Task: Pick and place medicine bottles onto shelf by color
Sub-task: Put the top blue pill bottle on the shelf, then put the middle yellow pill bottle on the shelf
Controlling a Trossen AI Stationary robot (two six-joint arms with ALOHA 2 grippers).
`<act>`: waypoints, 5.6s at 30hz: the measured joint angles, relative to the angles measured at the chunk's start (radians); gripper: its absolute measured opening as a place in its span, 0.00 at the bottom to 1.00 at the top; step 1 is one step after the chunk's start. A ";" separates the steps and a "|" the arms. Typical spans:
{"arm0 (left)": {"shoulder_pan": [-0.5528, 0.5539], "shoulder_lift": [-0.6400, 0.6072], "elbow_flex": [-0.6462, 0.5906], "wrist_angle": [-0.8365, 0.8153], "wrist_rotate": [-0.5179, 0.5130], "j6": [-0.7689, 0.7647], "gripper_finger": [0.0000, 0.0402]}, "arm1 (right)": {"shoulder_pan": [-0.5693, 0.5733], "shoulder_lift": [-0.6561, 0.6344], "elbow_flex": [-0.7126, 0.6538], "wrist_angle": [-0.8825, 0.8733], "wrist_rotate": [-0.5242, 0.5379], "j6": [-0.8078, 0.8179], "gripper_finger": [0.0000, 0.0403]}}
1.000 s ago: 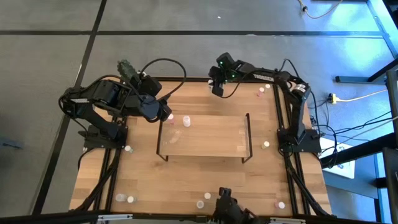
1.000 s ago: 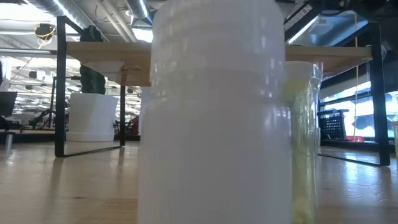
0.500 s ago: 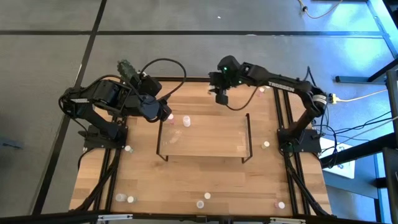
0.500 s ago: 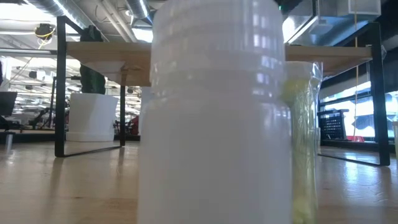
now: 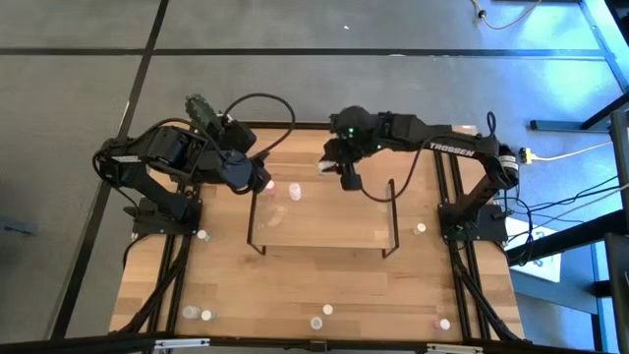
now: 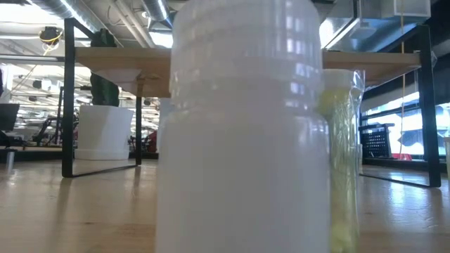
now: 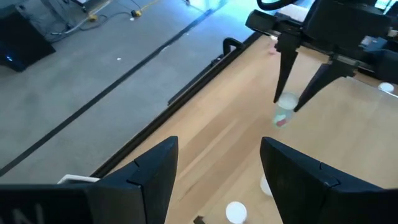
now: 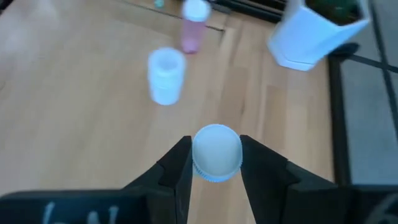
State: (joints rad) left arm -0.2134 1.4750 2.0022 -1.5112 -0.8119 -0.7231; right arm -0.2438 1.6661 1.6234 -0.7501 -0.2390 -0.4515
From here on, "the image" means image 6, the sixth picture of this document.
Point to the yellow medicine bottle white cap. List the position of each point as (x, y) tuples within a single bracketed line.
[(342, 140)]

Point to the wooden shelf black metal legs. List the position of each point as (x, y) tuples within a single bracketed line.
[(123, 66)]

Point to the white faceted plant pot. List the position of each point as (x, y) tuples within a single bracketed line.
[(103, 133)]

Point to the green cactus plant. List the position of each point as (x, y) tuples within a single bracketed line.
[(104, 91)]

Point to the black perforated basket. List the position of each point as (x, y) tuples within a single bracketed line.
[(376, 142)]

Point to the black monitor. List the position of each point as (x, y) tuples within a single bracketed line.
[(7, 116)]

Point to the silver rectangular ventilation duct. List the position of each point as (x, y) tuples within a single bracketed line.
[(379, 31)]

